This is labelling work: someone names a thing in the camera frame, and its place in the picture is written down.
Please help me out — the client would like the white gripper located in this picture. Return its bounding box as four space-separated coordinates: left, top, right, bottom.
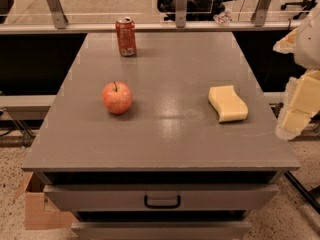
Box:
273 6 320 140

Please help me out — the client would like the red apple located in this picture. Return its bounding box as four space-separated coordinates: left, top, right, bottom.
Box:
102 81 133 115

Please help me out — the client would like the black office chair base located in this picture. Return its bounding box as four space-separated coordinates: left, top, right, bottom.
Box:
280 0 317 20

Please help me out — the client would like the yellow sponge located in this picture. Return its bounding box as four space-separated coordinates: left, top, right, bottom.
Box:
208 85 248 123

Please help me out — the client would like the crumpled clear plastic wrapper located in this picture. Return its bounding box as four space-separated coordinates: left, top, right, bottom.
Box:
213 10 232 26

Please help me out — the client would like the grey drawer cabinet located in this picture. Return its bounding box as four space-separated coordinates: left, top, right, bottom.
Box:
21 31 301 240

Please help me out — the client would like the red soda can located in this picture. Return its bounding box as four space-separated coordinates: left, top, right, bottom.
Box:
115 17 137 57

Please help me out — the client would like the lower grey drawer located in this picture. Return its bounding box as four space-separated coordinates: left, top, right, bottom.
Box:
71 222 251 240

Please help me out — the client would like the cardboard box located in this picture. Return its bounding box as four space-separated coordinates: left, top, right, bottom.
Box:
14 172 77 230

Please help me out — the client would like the right metal railing post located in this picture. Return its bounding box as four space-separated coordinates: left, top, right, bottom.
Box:
251 0 272 27

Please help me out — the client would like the metal railing post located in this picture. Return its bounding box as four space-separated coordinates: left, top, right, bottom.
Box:
175 0 187 28
251 0 272 27
46 0 68 29

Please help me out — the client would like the middle metal railing post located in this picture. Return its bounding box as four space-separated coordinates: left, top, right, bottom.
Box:
175 0 187 28

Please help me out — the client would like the left metal railing post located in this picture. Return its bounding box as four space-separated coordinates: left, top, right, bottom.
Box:
46 0 68 29

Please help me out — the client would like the upper drawer with black handle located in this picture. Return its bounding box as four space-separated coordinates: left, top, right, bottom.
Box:
44 184 278 212

